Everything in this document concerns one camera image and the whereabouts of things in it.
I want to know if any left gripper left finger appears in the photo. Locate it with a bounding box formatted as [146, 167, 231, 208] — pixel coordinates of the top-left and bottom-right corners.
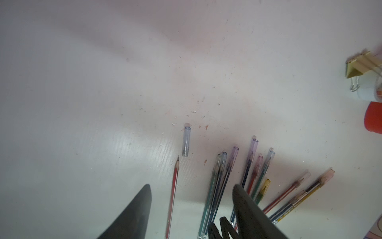
[99, 184, 152, 239]

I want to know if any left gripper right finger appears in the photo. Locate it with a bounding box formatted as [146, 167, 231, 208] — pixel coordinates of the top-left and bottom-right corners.
[232, 184, 286, 239]

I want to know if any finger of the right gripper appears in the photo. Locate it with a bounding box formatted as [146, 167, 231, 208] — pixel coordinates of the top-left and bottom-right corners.
[219, 217, 240, 239]
[208, 223, 222, 239]

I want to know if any dark blue pencil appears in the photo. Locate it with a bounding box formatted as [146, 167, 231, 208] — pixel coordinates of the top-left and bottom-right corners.
[202, 151, 227, 239]

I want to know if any clear blue pencil cap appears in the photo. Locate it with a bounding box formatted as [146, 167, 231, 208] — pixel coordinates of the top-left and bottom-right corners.
[182, 123, 191, 157]

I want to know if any red capped pencil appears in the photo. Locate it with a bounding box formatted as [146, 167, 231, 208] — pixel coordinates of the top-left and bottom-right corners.
[246, 154, 264, 195]

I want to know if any dark capped pencil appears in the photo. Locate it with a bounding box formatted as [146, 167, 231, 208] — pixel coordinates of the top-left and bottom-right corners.
[240, 136, 259, 188]

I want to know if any yellow black capped pencil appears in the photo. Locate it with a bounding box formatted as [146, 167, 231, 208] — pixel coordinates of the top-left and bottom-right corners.
[274, 168, 335, 225]

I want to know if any red pen cup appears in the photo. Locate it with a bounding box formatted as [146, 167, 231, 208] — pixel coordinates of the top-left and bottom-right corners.
[364, 102, 382, 134]

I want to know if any clear tape roll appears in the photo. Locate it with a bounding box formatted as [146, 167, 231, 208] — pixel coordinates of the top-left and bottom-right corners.
[356, 71, 382, 103]

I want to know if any yellow binder clip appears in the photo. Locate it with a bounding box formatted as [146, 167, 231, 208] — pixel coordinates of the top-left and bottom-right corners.
[345, 51, 382, 92]

